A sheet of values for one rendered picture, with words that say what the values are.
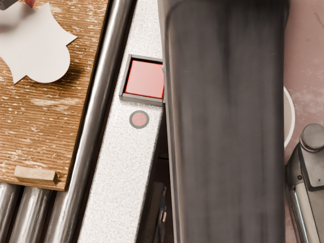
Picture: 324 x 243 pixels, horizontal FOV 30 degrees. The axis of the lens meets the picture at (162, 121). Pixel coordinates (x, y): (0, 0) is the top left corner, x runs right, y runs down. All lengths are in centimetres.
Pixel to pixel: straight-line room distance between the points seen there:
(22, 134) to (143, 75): 21
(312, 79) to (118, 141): 120
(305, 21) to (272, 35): 188
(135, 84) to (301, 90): 113
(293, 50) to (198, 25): 182
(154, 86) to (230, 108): 68
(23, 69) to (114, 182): 21
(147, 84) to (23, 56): 19
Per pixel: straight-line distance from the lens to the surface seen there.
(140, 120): 94
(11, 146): 93
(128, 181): 91
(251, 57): 27
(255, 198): 29
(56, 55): 92
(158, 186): 99
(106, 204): 90
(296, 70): 205
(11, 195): 93
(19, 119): 95
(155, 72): 96
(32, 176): 88
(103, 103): 96
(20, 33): 93
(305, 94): 201
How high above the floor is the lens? 178
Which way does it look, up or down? 67 degrees down
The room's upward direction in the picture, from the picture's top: 4 degrees counter-clockwise
